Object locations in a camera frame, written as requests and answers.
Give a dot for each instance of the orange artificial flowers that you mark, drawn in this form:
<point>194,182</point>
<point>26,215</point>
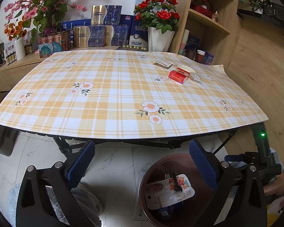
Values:
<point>14,29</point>

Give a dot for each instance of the red cigarette pack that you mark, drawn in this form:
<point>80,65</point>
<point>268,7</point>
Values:
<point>178,75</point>

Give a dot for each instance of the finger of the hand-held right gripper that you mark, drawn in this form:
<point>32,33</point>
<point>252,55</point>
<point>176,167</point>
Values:
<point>234,158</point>

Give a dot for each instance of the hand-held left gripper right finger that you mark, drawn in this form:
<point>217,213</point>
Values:
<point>203,163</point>

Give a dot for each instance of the person's right forearm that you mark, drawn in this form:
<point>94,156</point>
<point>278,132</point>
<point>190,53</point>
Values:
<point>281,208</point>

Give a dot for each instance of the clear perfume bottle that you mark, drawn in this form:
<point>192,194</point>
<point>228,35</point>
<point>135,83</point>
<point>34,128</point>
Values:
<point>215,17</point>

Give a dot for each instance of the stack of pastel cups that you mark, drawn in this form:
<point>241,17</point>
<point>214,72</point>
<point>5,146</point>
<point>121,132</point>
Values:
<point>183,42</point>

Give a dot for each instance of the blue and purple box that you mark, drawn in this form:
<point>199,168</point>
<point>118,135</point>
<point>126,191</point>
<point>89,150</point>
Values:
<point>208,58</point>

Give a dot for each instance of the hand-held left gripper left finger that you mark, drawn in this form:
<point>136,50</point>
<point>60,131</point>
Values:
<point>81,163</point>

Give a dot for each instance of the pink blossom bouquet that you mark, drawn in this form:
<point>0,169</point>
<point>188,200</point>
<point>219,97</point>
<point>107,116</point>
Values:
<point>42,2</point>

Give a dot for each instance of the translucent white plastic lid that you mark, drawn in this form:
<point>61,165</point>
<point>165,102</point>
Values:
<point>188,68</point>

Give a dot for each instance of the patterned tin planter box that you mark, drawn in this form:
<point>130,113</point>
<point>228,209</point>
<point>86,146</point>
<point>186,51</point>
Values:
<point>53,45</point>

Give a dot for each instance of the pale pink rose plant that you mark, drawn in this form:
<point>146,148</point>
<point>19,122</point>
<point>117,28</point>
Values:
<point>258,0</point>

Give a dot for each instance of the row of small brown bottles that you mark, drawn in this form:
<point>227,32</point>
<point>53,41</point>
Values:
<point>10,58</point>

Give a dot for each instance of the clear floral blister pack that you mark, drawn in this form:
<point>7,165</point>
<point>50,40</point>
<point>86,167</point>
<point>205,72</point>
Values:
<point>165,198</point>

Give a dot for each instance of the white faceted flower pot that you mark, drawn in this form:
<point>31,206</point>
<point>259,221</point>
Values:
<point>159,39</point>

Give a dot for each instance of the dark blue box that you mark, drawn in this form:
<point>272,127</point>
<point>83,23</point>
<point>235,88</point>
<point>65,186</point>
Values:
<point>126,20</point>

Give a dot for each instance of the black plastic fork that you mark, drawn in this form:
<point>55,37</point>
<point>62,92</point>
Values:
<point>177,184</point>

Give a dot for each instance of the blue shelf box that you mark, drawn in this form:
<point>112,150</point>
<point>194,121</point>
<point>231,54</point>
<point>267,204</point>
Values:
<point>194,43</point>

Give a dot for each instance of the person's right hand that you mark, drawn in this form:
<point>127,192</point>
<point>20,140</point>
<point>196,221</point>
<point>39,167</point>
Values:
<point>279,184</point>

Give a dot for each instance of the person's fuzzy grey leg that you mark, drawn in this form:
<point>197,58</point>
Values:
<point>87,203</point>

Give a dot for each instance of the white ribbed vase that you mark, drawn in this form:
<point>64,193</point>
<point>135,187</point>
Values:
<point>19,49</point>

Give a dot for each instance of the long blue box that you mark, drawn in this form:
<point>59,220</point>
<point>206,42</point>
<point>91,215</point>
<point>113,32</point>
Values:
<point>78,23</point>

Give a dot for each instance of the red rose plant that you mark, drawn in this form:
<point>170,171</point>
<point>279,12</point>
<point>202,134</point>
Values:
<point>156,11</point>

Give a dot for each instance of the black wall shelf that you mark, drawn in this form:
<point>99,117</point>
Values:
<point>262,16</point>

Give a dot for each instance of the white and green label box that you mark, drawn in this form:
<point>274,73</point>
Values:
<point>9,45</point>

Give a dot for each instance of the clear plastic wrapper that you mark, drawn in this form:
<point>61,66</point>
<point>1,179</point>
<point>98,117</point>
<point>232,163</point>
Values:
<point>196,78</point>

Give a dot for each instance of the black plastic crate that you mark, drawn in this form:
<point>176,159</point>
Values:
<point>2,139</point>

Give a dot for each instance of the white flat packet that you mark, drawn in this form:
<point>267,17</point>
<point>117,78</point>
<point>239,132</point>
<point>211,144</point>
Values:
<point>163,64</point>

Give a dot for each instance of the red basket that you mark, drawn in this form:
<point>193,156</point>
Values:
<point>201,8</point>

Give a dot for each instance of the dark red round bin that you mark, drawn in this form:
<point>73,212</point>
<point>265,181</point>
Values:
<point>151,217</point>

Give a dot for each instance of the blue box with round emblem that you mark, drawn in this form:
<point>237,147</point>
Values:
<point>138,37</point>

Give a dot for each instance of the red cup with white rim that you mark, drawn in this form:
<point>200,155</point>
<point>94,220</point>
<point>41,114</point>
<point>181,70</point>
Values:
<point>200,56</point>

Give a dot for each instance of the black folding table frame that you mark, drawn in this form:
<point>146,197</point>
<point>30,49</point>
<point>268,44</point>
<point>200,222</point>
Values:
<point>137,144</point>

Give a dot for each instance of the wooden shelf unit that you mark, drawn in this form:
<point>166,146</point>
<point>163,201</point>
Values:
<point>227,4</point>

